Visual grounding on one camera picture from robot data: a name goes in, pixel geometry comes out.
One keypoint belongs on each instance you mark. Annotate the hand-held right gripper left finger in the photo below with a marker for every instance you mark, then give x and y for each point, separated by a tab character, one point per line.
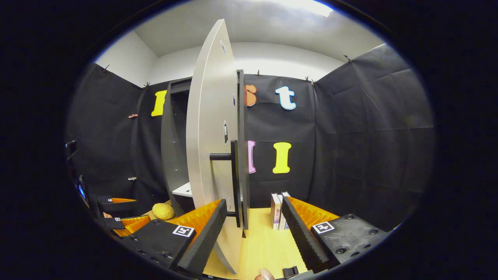
206	241

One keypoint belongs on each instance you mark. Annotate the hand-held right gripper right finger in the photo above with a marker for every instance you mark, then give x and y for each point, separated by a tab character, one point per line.
299	237

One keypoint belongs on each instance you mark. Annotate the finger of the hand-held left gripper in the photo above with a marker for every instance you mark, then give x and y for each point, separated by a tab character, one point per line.
116	206
114	223

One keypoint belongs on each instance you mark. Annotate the yellow coaster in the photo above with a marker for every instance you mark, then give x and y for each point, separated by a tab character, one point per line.
163	211

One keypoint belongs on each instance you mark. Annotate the grey cabinet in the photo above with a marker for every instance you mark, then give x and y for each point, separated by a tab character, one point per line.
168	147

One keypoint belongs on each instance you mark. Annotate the beige cabinet door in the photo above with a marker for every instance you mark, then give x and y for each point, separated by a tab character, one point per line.
210	116

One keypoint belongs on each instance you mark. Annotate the black backdrop cloth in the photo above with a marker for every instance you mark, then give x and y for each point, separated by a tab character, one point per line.
350	136

